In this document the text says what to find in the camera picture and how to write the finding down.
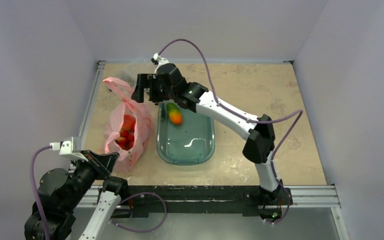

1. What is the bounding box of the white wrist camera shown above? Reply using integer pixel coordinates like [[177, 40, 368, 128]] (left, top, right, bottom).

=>
[[150, 53, 170, 74], [49, 136, 88, 162]]

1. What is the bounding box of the green orange fake mango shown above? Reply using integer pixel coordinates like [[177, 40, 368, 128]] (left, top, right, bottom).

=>
[[166, 102, 183, 125]]

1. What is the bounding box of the teal transparent plastic tray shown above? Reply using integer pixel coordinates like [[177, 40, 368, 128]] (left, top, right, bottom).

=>
[[156, 100, 216, 166]]

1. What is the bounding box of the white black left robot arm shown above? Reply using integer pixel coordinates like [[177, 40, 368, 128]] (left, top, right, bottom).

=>
[[24, 147, 130, 240]]

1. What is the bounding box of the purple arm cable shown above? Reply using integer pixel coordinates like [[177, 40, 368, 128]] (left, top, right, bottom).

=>
[[28, 145, 168, 240], [157, 38, 304, 226]]

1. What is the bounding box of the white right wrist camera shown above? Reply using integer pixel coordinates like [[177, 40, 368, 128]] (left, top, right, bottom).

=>
[[150, 53, 170, 74]]

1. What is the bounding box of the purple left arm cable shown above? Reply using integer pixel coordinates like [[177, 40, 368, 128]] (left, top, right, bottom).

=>
[[28, 145, 168, 240]]

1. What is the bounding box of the pink plastic bag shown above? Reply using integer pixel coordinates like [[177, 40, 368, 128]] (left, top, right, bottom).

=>
[[103, 77, 153, 173]]

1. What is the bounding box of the clear plastic screw organizer box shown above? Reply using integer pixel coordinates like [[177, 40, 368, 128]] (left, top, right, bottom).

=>
[[115, 57, 157, 88]]

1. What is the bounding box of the red fake strawberry bunch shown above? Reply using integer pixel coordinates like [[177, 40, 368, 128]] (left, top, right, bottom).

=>
[[115, 114, 136, 151]]

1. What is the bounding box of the aluminium frame rail left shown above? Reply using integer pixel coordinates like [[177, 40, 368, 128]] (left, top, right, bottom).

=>
[[78, 60, 107, 139]]

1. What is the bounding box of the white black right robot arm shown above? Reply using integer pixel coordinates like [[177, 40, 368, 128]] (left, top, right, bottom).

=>
[[131, 63, 281, 204]]

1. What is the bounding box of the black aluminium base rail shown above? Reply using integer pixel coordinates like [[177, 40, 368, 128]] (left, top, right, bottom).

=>
[[76, 184, 341, 220]]

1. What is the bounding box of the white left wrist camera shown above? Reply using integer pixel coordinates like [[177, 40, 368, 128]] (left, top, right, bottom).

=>
[[49, 136, 88, 162]]

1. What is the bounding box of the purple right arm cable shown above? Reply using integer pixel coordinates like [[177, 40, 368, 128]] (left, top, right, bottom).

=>
[[157, 38, 304, 226]]

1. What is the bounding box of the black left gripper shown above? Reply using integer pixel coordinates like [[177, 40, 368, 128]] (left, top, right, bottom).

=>
[[63, 147, 119, 210]]

